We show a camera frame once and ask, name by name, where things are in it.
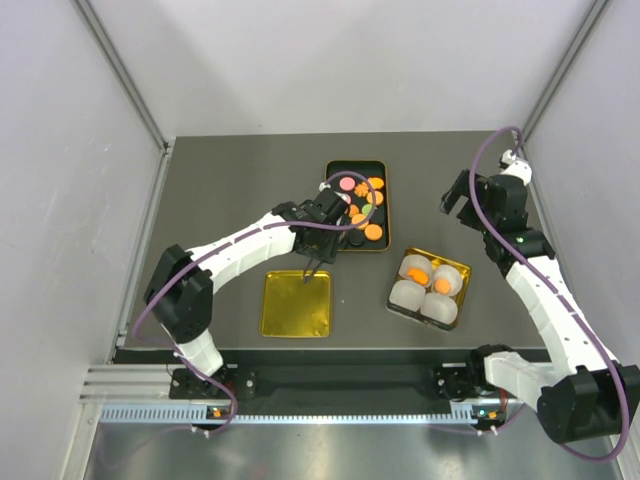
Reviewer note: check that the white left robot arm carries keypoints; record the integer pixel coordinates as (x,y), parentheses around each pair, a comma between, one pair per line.
(180,293)

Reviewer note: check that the white paper cupcake liner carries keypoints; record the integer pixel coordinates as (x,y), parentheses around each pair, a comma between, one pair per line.
(439,308)
(417,261)
(407,295)
(452,274)

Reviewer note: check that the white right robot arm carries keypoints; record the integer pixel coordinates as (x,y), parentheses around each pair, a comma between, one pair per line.
(586,393)

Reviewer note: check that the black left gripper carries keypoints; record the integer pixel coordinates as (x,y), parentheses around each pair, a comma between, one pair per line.
(326,253)

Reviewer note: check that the orange fish-shaped cookie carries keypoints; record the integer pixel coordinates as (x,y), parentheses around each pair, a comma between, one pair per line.
(419,276)
(375,183)

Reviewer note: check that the aluminium frame rail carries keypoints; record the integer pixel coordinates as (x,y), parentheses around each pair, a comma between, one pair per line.
(140,394)

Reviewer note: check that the yellow dotted round biscuit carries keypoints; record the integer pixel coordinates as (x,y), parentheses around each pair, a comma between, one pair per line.
(373,232)
(375,197)
(359,221)

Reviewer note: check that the black gold-rimmed cookie tray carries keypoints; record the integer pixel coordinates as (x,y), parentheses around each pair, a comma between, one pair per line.
(360,170)

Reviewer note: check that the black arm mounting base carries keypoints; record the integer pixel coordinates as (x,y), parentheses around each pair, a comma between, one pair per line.
(251,380)

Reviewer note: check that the black sandwich cookie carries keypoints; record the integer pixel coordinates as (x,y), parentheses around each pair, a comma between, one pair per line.
(378,217)
(356,239)

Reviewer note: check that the orange swirl cookie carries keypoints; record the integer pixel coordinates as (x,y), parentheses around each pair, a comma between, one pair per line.
(361,190)
(353,210)

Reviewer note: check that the gold cookie tin box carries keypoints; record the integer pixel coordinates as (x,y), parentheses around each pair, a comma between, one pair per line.
(437,260)

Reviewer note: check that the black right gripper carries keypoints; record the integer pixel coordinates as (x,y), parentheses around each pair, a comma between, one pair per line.
(461,187)

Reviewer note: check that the pink round cookie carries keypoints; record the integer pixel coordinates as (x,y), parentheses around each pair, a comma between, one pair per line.
(347,183)

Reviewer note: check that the steel serving tongs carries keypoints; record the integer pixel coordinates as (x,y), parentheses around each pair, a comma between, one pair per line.
(312,267)

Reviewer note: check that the orange round cookie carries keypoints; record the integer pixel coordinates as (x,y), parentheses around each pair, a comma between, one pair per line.
(442,286)

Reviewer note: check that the gold tin lid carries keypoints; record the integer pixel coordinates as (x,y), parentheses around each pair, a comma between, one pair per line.
(295,309)

